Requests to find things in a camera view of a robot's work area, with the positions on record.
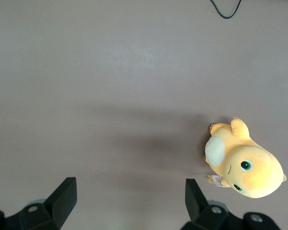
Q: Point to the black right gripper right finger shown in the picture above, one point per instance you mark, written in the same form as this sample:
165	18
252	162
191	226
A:
196	206

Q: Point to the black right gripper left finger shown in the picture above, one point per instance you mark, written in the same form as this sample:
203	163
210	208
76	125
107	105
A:
60	203

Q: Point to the orange plush toy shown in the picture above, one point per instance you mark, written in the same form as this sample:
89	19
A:
254	167

